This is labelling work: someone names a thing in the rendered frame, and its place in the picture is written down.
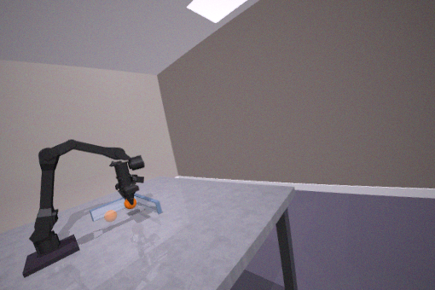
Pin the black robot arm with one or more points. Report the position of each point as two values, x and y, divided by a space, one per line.
45 240

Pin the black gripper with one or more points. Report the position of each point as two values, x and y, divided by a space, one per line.
125 187

